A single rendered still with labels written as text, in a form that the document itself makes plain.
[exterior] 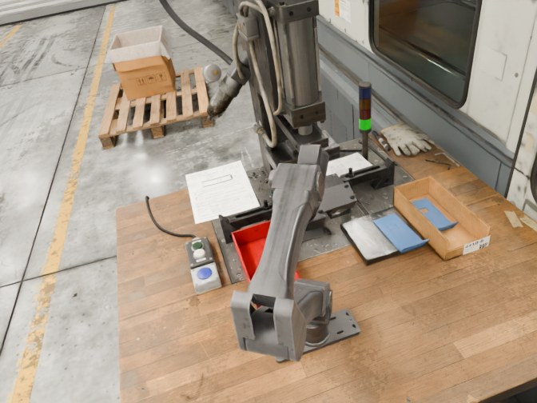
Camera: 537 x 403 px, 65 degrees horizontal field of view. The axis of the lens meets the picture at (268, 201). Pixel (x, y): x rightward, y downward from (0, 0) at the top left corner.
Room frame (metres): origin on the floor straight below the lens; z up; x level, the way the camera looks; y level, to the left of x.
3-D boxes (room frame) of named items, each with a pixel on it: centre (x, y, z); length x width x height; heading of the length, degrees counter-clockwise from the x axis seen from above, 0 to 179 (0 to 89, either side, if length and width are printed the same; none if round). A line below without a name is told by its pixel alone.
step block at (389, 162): (1.07, -0.37, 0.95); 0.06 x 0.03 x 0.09; 101
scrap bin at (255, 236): (0.79, 0.04, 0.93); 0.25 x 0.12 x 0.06; 11
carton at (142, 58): (4.36, 0.97, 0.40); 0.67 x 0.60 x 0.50; 3
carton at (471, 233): (0.85, -0.45, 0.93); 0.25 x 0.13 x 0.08; 11
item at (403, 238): (0.82, -0.33, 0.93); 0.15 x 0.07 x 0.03; 14
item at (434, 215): (0.88, -0.44, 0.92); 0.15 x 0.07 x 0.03; 9
